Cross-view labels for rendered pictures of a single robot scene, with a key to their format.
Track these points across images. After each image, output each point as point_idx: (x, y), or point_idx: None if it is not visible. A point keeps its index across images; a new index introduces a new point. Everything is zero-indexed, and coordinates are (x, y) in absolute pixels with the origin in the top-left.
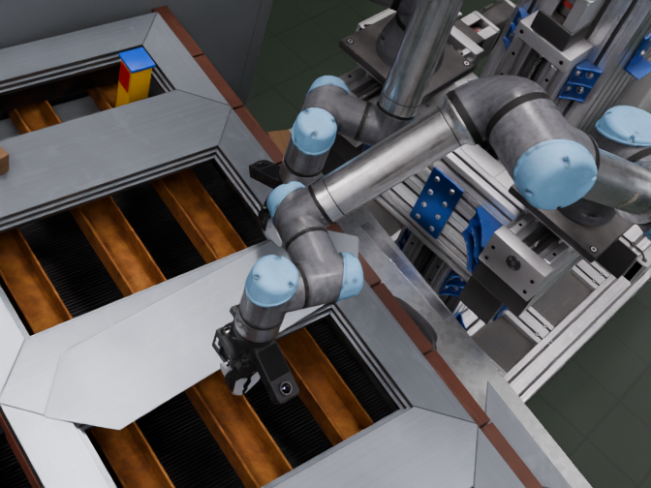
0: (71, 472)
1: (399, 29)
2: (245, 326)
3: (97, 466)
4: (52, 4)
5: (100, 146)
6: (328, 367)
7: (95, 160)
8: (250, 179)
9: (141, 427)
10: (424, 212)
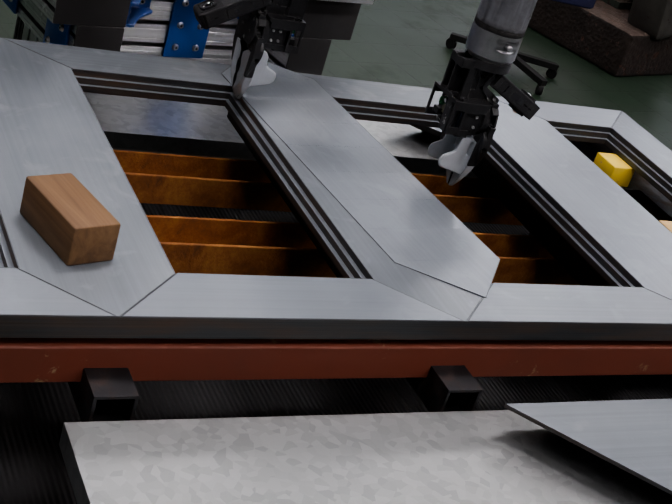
0: (555, 301)
1: None
2: (512, 46)
3: (546, 284)
4: None
5: (41, 135)
6: None
7: (67, 146)
8: (140, 72)
9: None
10: (182, 35)
